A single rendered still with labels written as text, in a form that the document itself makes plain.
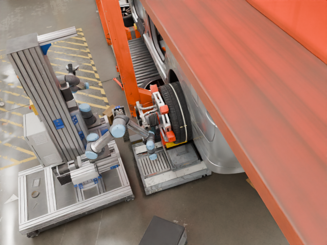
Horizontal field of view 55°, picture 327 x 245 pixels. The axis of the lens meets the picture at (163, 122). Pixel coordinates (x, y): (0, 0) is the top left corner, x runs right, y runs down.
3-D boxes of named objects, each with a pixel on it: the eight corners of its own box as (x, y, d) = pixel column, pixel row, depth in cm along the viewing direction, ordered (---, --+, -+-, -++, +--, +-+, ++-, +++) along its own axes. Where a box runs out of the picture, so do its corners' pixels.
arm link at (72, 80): (76, 71, 310) (88, 81, 358) (64, 73, 310) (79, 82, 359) (77, 83, 309) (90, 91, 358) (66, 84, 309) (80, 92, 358)
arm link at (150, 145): (145, 138, 300) (147, 145, 308) (145, 147, 292) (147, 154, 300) (154, 137, 300) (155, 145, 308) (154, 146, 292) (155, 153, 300)
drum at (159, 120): (167, 125, 342) (165, 115, 332) (148, 130, 339) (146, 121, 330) (163, 116, 352) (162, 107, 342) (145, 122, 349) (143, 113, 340)
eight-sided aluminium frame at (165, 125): (174, 149, 342) (169, 113, 304) (168, 151, 341) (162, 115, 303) (160, 118, 380) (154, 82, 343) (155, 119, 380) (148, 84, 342)
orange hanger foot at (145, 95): (182, 103, 404) (180, 82, 380) (143, 114, 397) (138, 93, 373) (178, 96, 416) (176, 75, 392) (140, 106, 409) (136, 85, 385)
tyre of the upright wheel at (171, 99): (196, 149, 354) (198, 115, 300) (176, 155, 351) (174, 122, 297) (177, 105, 391) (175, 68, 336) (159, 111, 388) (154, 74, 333)
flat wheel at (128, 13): (147, 17, 647) (146, 6, 630) (128, 32, 610) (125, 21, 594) (123, 12, 677) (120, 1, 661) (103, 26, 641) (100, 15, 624)
